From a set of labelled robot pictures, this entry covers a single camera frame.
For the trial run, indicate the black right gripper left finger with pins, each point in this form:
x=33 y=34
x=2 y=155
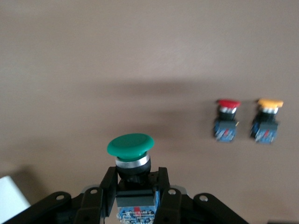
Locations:
x=109 y=186

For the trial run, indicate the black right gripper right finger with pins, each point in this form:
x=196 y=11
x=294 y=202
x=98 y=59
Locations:
x=164 y=186

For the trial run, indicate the green mushroom push button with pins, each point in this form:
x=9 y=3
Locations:
x=130 y=144

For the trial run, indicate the white drawer cabinet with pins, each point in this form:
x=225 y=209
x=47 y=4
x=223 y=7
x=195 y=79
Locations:
x=11 y=198

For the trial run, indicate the red mushroom push button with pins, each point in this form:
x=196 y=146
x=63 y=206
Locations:
x=227 y=103

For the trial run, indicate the yellow mushroom push button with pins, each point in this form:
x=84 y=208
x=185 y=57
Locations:
x=269 y=103

